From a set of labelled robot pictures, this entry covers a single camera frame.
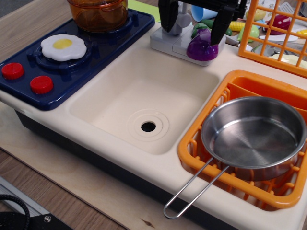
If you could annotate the cream toy kitchen sink unit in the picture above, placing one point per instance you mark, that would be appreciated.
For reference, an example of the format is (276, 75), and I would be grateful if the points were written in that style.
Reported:
(136, 110)

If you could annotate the magenta toy vegetable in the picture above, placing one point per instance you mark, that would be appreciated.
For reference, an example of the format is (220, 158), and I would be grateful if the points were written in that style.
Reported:
(281, 22)

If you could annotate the yellow toy corn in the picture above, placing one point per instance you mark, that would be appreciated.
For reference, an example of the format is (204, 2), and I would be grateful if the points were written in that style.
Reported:
(236, 26)

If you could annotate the light blue plastic cup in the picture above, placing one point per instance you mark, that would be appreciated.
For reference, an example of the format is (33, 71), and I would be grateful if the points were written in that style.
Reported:
(199, 13)

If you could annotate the right red stove knob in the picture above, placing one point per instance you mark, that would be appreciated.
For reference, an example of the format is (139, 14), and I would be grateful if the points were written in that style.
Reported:
(41, 84)

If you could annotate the navy blue toy stove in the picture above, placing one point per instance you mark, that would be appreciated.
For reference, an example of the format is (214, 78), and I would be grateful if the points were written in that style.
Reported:
(69, 76)

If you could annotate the orange transparent toy pot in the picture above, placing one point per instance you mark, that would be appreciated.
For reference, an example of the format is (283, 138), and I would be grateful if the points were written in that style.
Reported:
(99, 15)

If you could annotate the stainless steel pan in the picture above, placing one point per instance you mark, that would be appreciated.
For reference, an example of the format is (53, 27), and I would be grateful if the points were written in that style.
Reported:
(253, 147)

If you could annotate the black metal bracket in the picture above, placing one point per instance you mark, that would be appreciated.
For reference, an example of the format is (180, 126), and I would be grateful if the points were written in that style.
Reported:
(18, 221)

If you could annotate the left red stove knob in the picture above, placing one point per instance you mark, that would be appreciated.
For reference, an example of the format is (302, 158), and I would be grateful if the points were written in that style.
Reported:
(12, 71)

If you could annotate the purple toy eggplant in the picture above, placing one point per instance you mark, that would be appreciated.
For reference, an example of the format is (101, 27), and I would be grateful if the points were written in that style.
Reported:
(200, 47)

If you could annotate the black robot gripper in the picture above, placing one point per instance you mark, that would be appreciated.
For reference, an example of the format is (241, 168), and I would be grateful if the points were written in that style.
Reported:
(227, 10)

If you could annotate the green toy fruit half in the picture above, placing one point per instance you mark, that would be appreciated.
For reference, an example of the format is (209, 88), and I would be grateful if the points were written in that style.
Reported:
(254, 33)

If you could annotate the grey toy faucet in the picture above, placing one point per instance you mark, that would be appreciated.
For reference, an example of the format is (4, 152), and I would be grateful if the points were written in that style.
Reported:
(177, 40)

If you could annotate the orange plastic grid basket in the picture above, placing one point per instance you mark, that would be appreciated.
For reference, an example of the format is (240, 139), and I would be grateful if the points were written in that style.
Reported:
(286, 51)

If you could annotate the red stove knob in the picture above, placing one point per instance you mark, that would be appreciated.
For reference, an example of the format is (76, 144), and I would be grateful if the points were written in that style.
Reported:
(41, 84)
(12, 71)

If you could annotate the toy fried egg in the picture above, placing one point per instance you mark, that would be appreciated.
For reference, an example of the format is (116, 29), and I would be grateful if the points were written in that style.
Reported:
(63, 47)

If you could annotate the orange dish drying rack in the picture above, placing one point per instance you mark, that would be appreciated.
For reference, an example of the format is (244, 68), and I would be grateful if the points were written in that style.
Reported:
(240, 83)

